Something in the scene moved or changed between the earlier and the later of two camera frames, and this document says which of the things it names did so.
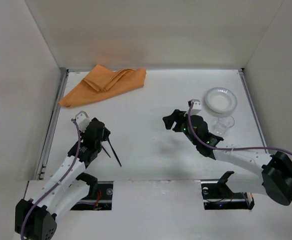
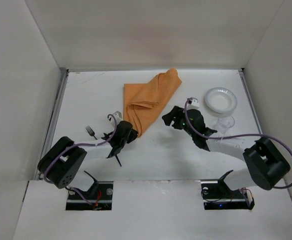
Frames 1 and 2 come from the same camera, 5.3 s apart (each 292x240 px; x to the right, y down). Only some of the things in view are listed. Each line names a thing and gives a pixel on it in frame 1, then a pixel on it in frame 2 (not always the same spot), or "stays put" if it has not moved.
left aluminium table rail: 43,162 stays put
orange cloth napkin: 100,82 to 141,102
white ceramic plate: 221,100 stays put
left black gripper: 104,137 to 114,144
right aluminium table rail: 242,74 stays put
